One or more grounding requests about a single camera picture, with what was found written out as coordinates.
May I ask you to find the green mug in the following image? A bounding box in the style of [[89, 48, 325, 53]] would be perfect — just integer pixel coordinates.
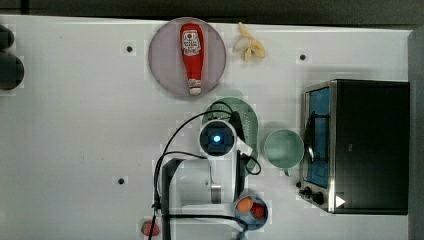
[[263, 129, 304, 176]]

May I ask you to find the green oval strainer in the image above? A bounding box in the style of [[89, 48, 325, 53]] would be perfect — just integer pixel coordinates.
[[202, 89, 259, 162]]

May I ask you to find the yellow banana peel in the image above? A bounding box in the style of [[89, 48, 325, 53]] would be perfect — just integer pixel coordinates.
[[232, 22, 266, 62]]

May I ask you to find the red strawberry in bowl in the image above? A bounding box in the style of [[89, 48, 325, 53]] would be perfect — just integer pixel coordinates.
[[250, 203, 265, 219]]

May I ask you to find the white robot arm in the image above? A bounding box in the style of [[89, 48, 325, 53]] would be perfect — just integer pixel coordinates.
[[159, 119, 253, 240]]

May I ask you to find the black toaster oven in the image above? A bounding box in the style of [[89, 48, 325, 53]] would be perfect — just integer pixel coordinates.
[[297, 79, 410, 215]]

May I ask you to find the blue bowl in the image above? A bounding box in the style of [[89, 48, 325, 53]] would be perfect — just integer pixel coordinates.
[[234, 194, 268, 231]]

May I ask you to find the red strawberry on table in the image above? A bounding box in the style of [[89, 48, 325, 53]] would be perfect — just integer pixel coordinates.
[[141, 220, 160, 237]]

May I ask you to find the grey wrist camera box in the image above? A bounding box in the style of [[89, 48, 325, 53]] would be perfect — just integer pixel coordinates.
[[237, 141, 253, 156]]

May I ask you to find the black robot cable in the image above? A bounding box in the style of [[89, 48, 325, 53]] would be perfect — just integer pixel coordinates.
[[147, 101, 262, 240]]

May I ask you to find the black cylinder post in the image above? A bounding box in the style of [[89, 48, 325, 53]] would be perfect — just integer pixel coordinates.
[[0, 52, 25, 90]]

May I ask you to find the orange fruit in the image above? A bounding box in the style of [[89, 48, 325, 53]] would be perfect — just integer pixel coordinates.
[[236, 196, 254, 213]]

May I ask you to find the purple round plate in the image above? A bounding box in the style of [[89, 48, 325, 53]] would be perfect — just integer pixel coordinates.
[[148, 17, 226, 97]]

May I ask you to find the red ketchup bottle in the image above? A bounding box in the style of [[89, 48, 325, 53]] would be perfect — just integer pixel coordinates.
[[180, 22, 205, 96]]

